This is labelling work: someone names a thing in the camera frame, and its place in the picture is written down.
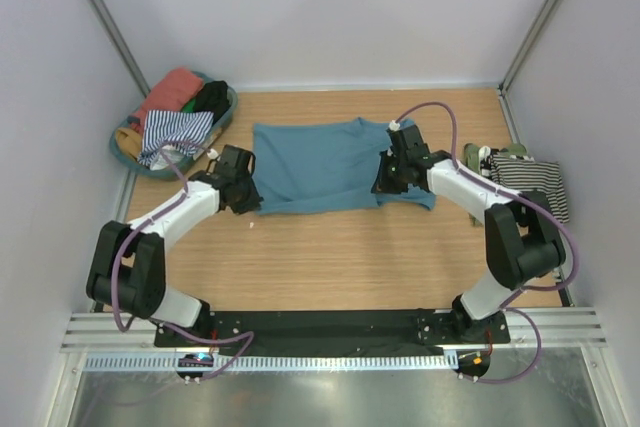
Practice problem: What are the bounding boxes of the white striped garment in basket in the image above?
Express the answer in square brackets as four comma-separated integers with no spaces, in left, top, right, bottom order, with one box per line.
[137,110,214,168]

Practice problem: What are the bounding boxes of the light blue garment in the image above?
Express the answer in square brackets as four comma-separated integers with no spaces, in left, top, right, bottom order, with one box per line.
[253,117,436,216]

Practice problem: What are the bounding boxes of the slotted white cable duct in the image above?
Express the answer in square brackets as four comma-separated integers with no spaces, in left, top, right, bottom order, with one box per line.
[84,351,458,373]

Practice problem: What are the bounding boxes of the green garment in basket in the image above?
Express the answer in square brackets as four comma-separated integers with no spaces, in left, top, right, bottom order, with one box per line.
[181,99,196,113]

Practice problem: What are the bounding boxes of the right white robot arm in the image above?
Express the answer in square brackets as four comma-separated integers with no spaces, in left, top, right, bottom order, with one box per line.
[372,121,566,343]

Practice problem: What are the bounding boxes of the coral red garment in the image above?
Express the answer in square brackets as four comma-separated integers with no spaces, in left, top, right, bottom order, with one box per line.
[132,67,204,123]

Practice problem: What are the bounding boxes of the purple cable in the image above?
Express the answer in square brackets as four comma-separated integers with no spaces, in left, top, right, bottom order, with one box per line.
[392,101,582,384]
[112,139,255,381]

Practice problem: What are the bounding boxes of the thin striped black tank top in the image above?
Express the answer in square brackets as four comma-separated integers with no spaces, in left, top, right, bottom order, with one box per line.
[489,155,570,224]

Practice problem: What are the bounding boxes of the aluminium frame rail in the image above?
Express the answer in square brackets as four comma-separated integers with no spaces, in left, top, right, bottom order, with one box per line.
[62,307,607,357]

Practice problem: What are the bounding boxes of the black garment in basket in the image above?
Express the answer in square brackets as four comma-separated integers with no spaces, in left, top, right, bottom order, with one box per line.
[193,81,230,118]

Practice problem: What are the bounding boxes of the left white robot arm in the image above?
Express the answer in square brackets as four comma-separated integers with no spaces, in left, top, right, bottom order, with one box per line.
[86,145,262,347]

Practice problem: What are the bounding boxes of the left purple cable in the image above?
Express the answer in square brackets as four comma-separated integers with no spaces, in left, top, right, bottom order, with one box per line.
[112,139,255,381]

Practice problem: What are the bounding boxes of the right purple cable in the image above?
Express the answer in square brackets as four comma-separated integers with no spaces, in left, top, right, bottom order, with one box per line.
[392,101,582,384]

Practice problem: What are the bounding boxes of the mustard brown garment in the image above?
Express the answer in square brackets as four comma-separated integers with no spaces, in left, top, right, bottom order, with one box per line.
[115,127,142,161]

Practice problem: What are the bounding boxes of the teal laundry basket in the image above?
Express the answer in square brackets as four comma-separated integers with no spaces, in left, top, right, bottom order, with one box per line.
[109,70,238,181]

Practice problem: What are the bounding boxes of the olive green folded tank top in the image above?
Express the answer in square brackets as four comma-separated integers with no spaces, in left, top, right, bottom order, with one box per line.
[462,143,529,231]

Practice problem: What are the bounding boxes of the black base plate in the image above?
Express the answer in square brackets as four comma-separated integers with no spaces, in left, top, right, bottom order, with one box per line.
[185,309,511,357]

